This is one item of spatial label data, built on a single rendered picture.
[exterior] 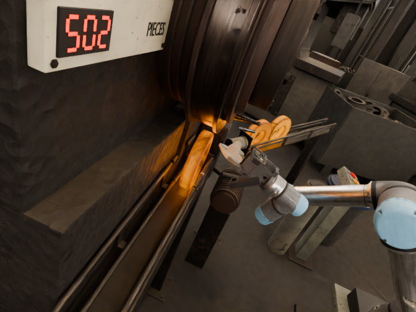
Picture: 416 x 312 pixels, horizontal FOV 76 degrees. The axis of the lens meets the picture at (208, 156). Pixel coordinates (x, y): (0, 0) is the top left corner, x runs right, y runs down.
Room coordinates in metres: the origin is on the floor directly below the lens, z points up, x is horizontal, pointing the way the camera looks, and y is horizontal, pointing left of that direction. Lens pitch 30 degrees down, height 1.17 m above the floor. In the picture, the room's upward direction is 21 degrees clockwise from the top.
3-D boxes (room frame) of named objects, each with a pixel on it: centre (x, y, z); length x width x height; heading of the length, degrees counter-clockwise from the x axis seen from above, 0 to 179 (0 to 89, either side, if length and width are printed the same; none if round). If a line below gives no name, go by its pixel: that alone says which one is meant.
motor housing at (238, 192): (0.99, -0.14, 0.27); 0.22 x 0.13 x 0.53; 175
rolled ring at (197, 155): (0.68, 0.03, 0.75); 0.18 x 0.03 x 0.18; 176
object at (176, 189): (0.70, 0.03, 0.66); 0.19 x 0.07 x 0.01; 175
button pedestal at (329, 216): (1.28, -0.77, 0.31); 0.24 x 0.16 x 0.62; 175
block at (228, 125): (0.91, 0.01, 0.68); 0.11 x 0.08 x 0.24; 85
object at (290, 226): (1.26, -0.61, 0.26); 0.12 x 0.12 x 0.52
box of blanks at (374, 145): (3.00, -1.49, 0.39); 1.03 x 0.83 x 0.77; 100
